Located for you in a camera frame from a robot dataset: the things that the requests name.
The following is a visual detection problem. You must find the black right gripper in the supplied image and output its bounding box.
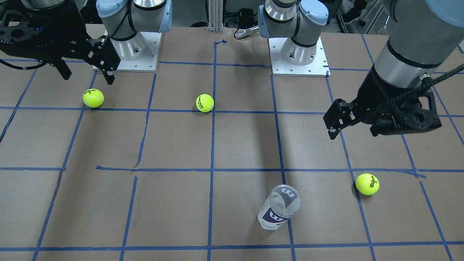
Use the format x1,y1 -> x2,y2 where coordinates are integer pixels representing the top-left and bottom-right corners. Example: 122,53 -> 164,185
47,22 -> 121,85

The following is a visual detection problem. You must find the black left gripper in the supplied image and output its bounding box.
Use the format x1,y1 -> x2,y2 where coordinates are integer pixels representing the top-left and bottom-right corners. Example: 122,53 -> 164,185
323,67 -> 416,140

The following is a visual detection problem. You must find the clear tennis ball can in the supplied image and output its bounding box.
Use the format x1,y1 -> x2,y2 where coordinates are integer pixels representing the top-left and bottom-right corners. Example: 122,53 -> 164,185
257,185 -> 301,230

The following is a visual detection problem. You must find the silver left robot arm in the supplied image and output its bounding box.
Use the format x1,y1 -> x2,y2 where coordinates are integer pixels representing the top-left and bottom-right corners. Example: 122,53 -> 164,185
323,0 -> 463,140

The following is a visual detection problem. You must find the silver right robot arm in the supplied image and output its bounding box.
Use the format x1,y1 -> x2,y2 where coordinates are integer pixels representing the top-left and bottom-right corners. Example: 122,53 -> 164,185
63,0 -> 172,85

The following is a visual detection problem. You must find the tennis ball near base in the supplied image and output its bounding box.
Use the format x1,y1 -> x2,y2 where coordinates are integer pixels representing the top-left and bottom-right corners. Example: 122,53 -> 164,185
83,88 -> 104,108

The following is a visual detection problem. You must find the tennis ball with Wilson print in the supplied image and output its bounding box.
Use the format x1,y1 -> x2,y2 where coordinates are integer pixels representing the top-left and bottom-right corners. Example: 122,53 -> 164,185
355,173 -> 380,196

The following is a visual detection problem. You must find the centre tennis ball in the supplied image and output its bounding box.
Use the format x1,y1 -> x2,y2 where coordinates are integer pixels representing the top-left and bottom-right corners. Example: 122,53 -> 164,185
195,94 -> 214,113

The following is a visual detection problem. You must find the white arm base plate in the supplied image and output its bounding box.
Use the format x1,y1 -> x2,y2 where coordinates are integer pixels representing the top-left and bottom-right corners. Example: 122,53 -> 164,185
268,38 -> 331,77
108,32 -> 163,73

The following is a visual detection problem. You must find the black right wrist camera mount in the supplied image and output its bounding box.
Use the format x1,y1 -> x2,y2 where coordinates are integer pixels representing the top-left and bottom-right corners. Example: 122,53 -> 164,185
0,0 -> 86,62

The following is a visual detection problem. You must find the aluminium frame post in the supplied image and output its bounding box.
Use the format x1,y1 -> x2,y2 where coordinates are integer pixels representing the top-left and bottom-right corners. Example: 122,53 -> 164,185
207,0 -> 225,34

